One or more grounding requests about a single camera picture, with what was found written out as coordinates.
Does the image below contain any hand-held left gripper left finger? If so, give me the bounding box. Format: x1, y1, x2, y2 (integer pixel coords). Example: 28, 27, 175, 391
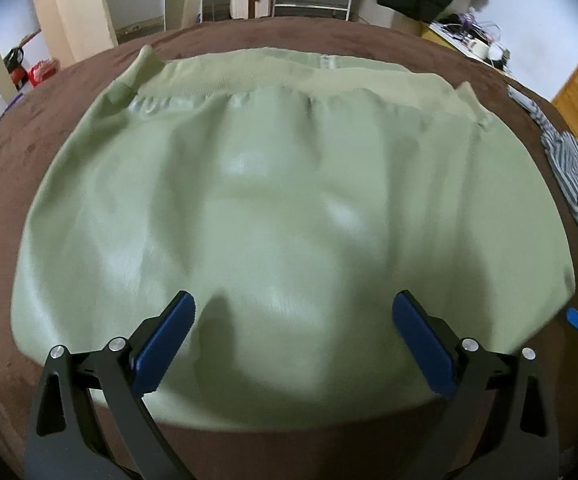
25, 290, 196, 480

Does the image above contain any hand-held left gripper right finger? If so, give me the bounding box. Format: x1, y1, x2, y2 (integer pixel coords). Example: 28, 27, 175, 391
388, 289, 561, 480

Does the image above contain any green zip jacket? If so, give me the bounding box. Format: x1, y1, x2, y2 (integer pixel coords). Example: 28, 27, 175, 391
11, 45, 577, 433

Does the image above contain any grey striped shirt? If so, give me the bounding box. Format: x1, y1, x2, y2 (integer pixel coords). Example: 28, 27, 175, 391
506, 85, 578, 266

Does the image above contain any brown bed blanket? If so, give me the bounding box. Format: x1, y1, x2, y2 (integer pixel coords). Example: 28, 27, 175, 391
0, 15, 578, 480

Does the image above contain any red bag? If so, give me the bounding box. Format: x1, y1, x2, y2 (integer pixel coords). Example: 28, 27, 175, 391
3, 47, 62, 92

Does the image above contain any yellow desk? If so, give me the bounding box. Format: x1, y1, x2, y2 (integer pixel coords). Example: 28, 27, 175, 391
420, 21, 512, 70

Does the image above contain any cream wardrobe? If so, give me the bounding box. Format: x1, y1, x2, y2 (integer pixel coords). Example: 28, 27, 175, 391
29, 0, 120, 63

